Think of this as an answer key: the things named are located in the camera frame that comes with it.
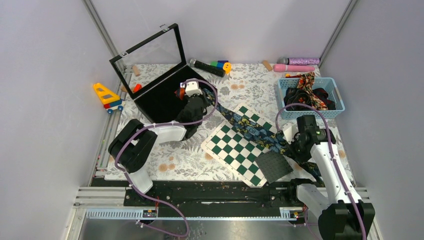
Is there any red floral tie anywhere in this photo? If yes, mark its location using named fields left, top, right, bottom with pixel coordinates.
left=296, top=72, right=329, bottom=111

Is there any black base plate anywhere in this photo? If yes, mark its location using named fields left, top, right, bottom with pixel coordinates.
left=123, top=178, right=321, bottom=218

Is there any green blue block stack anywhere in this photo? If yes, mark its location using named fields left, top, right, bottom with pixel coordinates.
left=210, top=60, right=229, bottom=69

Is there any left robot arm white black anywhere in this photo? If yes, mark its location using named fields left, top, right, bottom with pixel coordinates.
left=108, top=95, right=209, bottom=206

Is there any green white chessboard mat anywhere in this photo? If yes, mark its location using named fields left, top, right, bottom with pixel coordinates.
left=201, top=103, right=295, bottom=188

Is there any light blue plastic basket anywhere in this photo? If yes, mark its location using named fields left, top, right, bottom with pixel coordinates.
left=276, top=77, right=346, bottom=120

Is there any yellow toy truck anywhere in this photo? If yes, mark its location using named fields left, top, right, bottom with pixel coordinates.
left=92, top=83, right=125, bottom=114

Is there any red toy block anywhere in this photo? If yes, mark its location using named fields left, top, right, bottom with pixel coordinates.
left=132, top=83, right=143, bottom=93

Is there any dark blue floral tie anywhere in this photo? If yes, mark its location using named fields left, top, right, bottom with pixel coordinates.
left=216, top=103, right=324, bottom=187

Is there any dark red ties pile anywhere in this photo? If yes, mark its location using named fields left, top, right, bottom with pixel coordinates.
left=283, top=87, right=336, bottom=111

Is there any floral table mat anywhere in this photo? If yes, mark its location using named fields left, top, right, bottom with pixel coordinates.
left=104, top=63, right=356, bottom=183

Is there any orange navy striped rolled tie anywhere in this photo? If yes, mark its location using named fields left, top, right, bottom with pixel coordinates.
left=174, top=87, right=186, bottom=100

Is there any grey studded baseplate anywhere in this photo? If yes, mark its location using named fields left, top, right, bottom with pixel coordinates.
left=254, top=151, right=294, bottom=184

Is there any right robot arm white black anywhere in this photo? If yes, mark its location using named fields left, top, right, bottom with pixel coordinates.
left=284, top=115, right=376, bottom=240

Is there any small wooden block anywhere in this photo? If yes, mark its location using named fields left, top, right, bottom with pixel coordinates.
left=262, top=60, right=273, bottom=72

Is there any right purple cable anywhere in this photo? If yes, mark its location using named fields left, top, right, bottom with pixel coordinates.
left=275, top=103, right=369, bottom=240

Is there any black glitter microphone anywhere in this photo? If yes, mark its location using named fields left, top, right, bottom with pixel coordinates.
left=189, top=58, right=226, bottom=77

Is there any wooden peg left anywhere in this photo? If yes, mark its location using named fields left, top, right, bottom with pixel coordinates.
left=131, top=65, right=141, bottom=77

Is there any black display box glass lid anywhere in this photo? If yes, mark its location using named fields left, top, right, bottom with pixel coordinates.
left=109, top=23, right=204, bottom=123

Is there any purple glitter microphone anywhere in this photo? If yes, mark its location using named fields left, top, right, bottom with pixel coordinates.
left=276, top=57, right=321, bottom=66

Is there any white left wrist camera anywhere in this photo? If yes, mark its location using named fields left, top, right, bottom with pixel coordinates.
left=180, top=81, right=203, bottom=98

